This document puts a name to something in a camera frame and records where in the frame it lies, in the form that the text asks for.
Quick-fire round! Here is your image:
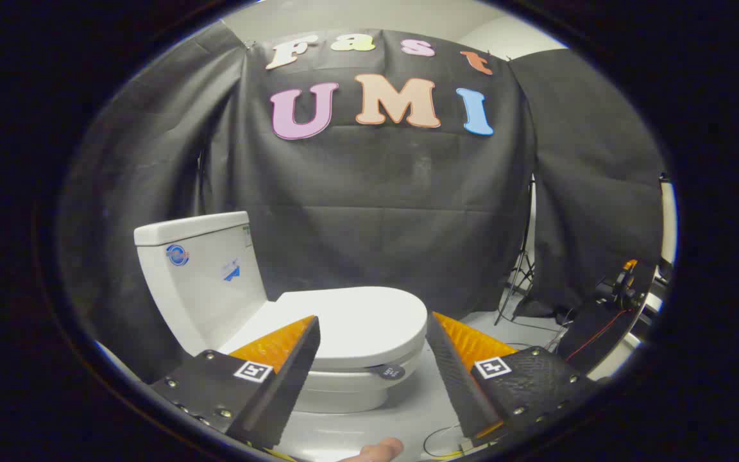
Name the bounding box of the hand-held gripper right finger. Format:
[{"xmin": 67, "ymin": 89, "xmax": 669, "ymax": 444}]
[{"xmin": 425, "ymin": 312, "xmax": 601, "ymax": 445}]

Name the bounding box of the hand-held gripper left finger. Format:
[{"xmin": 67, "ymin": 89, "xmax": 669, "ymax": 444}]
[{"xmin": 150, "ymin": 314, "xmax": 322, "ymax": 450}]

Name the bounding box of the white ceramic toilet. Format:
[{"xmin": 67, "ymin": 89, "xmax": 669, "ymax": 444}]
[{"xmin": 133, "ymin": 211, "xmax": 429, "ymax": 415}]

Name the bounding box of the white toilet tank lid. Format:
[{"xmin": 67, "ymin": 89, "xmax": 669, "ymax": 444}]
[{"xmin": 133, "ymin": 211, "xmax": 251, "ymax": 247}]

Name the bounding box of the black tripod stand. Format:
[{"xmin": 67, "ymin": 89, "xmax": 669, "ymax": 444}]
[{"xmin": 495, "ymin": 176, "xmax": 537, "ymax": 325}]

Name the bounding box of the dark equipment with orange part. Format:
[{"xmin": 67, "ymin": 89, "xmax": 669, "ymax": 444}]
[{"xmin": 559, "ymin": 260, "xmax": 659, "ymax": 376}]

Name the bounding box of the black backdrop cloth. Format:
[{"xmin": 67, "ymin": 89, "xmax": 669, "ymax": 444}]
[{"xmin": 58, "ymin": 19, "xmax": 668, "ymax": 386}]

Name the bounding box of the long black floor cable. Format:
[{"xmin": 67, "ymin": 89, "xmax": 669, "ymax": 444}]
[{"xmin": 422, "ymin": 422, "xmax": 466, "ymax": 458}]

